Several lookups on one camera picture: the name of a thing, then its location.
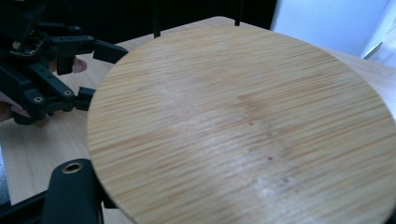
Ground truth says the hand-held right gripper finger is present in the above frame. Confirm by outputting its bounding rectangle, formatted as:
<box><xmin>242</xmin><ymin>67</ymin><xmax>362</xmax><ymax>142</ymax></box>
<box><xmin>40</xmin><ymin>158</ymin><xmax>106</xmax><ymax>224</ymax></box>

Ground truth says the black low shelf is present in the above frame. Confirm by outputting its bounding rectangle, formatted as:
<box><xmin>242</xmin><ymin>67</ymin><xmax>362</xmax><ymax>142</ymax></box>
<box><xmin>151</xmin><ymin>0</ymin><xmax>245</xmax><ymax>39</ymax></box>

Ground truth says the wooden cylinder block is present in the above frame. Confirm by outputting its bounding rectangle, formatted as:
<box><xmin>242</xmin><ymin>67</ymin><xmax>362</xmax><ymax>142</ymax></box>
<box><xmin>86</xmin><ymin>24</ymin><xmax>396</xmax><ymax>224</ymax></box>

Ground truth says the black curtain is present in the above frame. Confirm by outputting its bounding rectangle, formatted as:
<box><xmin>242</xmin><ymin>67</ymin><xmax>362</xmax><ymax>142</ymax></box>
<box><xmin>40</xmin><ymin>0</ymin><xmax>278</xmax><ymax>45</ymax></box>

